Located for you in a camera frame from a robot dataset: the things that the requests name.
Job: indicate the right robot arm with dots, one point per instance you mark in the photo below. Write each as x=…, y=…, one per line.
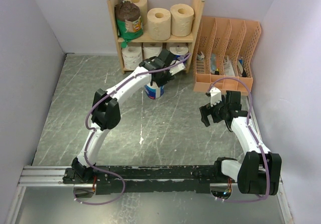
x=259, y=172

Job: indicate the white item in organizer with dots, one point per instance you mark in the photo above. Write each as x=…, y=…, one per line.
x=200, y=56

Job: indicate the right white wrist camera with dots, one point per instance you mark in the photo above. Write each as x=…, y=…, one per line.
x=215, y=96

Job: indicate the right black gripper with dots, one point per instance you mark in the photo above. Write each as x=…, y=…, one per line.
x=205, y=110

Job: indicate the green brown paper roll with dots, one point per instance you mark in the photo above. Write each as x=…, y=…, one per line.
x=128, y=21

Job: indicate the pink dotted roll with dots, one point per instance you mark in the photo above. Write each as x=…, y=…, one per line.
x=132, y=56

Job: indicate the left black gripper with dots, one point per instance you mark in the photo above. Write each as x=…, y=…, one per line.
x=162, y=82

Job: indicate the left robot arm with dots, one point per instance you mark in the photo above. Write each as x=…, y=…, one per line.
x=105, y=113

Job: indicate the blue item in organizer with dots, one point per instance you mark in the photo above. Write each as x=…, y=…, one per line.
x=213, y=66

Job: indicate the beige paper roll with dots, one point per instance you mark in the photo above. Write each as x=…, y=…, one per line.
x=142, y=5
x=182, y=16
x=159, y=24

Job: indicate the aluminium extrusion rail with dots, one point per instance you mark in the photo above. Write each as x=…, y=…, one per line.
x=52, y=176

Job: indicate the dark items in organizer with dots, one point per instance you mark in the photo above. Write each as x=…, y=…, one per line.
x=240, y=67

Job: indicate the orange plastic file organizer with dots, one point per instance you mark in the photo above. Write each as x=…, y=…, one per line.
x=225, y=37

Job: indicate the blue roll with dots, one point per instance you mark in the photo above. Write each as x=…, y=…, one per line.
x=179, y=57
x=153, y=91

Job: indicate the papers in organizer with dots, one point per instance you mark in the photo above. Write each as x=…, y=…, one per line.
x=228, y=67

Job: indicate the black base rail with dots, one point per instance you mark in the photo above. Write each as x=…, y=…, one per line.
x=154, y=187

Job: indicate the plain white roll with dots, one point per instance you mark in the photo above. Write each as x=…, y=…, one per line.
x=151, y=49
x=178, y=49

